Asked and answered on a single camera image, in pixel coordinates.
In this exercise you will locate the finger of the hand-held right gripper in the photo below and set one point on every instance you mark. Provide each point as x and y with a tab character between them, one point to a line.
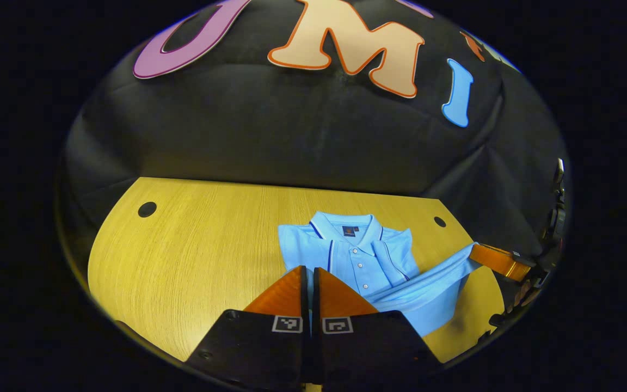
501	260

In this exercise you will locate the light blue T-shirt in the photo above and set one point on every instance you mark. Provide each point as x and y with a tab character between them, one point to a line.
368	261

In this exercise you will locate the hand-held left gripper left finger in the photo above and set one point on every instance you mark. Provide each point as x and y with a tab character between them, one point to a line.
259	348

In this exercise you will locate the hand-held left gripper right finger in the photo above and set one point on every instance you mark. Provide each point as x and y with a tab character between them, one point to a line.
368	348

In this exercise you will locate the black backdrop cloth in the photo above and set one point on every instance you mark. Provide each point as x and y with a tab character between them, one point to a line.
292	130

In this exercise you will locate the black round table grommet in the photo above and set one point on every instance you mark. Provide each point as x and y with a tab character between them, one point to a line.
440	221
147	209

